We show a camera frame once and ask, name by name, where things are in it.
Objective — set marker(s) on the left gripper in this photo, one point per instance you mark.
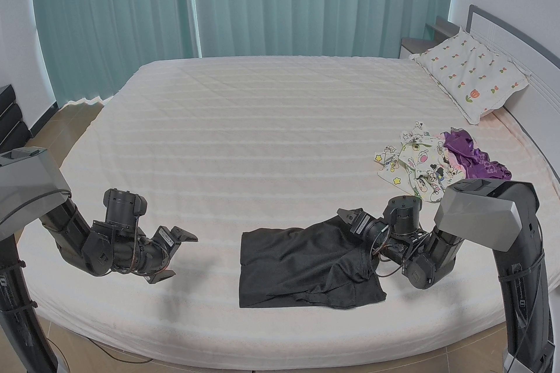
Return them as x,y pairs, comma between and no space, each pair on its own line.
155,253

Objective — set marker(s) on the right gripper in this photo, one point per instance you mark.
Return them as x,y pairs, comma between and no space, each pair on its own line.
372,229

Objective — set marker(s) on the black T-shirt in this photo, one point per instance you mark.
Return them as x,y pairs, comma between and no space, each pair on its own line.
297,266

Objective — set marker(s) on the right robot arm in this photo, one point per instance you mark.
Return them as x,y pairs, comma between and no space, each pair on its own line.
481,214

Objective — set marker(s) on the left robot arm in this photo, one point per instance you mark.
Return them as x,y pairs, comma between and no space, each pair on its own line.
30,183

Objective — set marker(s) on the bed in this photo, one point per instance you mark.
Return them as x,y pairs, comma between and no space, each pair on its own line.
240,135

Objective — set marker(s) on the white printed pyjama top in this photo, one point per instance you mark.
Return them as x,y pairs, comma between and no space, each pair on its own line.
420,170

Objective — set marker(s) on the purple satin garment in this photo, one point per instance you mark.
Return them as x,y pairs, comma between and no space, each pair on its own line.
477,159

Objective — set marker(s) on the grey bedside table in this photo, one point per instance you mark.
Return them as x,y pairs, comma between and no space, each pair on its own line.
415,45

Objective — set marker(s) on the white printed pillow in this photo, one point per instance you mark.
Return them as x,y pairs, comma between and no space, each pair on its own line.
470,74

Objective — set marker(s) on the black chest of drawers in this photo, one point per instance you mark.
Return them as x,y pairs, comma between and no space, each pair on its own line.
11,122

